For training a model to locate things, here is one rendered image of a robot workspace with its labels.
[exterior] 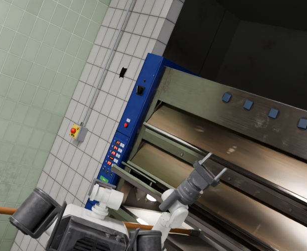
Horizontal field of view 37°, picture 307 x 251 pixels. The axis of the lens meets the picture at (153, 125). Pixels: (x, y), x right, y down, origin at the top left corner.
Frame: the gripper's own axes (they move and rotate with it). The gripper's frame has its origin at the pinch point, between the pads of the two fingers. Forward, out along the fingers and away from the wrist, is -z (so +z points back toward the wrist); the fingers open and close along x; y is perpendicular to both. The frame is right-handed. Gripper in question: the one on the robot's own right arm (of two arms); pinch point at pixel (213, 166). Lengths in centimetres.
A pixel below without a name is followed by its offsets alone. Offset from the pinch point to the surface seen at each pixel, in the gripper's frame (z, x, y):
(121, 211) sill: 85, 32, 77
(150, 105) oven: 28, 68, 90
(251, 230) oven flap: 21, -28, 44
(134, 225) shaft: 71, 15, 51
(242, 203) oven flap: 18, -16, 53
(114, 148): 65, 66, 88
